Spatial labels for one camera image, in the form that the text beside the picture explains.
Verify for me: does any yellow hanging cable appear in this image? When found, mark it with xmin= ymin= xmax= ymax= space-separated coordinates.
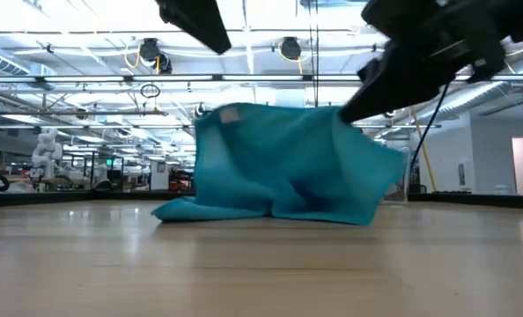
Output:
xmin=409 ymin=107 xmax=438 ymax=191

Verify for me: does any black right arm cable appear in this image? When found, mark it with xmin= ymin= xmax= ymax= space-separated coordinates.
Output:
xmin=409 ymin=82 xmax=450 ymax=177

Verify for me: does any clear plastic bin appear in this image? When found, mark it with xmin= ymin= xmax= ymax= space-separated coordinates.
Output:
xmin=380 ymin=147 xmax=413 ymax=206

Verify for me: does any long ceiling light bar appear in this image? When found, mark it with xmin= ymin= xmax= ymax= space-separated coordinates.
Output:
xmin=0 ymin=73 xmax=523 ymax=85

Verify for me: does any turquoise blue microfiber towel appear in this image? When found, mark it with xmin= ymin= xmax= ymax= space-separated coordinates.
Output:
xmin=151 ymin=102 xmax=407 ymax=227

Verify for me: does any white background cabinet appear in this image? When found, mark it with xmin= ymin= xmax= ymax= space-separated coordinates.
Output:
xmin=150 ymin=160 xmax=170 ymax=191

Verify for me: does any black ceiling cable reel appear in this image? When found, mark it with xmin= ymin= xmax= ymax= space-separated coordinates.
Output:
xmin=137 ymin=37 xmax=162 ymax=68
xmin=278 ymin=37 xmax=309 ymax=63
xmin=157 ymin=52 xmax=173 ymax=75

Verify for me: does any black hanging cable loop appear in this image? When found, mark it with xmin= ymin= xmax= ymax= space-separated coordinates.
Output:
xmin=139 ymin=83 xmax=162 ymax=100

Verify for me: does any black metal table frame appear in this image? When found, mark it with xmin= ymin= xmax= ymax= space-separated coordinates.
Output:
xmin=0 ymin=188 xmax=523 ymax=210

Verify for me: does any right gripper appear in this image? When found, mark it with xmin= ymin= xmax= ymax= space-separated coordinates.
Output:
xmin=338 ymin=0 xmax=509 ymax=124

